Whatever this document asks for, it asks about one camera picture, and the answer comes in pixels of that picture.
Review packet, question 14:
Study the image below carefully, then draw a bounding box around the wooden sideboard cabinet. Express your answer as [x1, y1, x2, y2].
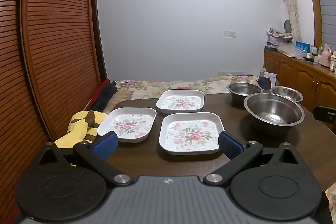
[263, 48, 336, 132]

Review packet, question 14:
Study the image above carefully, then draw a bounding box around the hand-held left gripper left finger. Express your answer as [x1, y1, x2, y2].
[39, 132, 133, 186]

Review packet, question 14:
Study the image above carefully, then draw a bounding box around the white floral square plate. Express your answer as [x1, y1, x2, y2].
[158, 112, 225, 156]
[156, 90, 205, 114]
[97, 107, 157, 143]

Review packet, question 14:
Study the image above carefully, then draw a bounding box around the wooden louvered wardrobe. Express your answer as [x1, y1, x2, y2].
[0, 0, 103, 214]

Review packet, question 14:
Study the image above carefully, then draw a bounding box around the yellow striped plush toy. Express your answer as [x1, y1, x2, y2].
[54, 110, 108, 149]

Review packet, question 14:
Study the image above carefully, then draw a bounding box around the white cardboard box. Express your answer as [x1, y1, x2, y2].
[262, 71, 279, 88]

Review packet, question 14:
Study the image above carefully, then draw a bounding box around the blue and white packet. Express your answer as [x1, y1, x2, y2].
[295, 41, 310, 52]

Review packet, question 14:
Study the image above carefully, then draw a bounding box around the group of small bottles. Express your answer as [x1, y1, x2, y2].
[304, 44, 323, 64]

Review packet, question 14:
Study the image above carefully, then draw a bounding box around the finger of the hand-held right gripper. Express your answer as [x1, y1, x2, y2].
[313, 106, 336, 132]

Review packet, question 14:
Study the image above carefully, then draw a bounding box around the small stainless steel bowl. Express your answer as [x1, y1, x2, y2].
[270, 86, 304, 104]

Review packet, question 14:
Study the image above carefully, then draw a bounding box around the medium stainless steel bowl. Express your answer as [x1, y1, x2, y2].
[227, 82, 264, 103]

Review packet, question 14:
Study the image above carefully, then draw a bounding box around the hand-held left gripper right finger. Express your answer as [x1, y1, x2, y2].
[204, 132, 299, 187]

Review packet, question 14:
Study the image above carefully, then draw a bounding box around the clear plastic bag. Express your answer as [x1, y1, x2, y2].
[278, 43, 300, 57]

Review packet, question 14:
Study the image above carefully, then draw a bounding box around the floral bedsheet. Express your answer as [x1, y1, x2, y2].
[102, 74, 263, 114]

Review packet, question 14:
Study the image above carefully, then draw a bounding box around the large stainless steel bowl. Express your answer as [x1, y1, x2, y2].
[243, 93, 305, 136]

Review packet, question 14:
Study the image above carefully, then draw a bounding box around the dark and red clothes pile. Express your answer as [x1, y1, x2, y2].
[89, 79, 118, 112]

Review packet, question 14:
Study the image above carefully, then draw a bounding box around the grey window blind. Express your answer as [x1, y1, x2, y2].
[310, 0, 336, 51]

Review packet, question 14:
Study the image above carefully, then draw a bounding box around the pink bottle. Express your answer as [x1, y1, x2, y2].
[322, 44, 332, 66]

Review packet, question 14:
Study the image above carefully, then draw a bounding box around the wooden door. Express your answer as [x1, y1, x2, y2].
[89, 0, 109, 83]

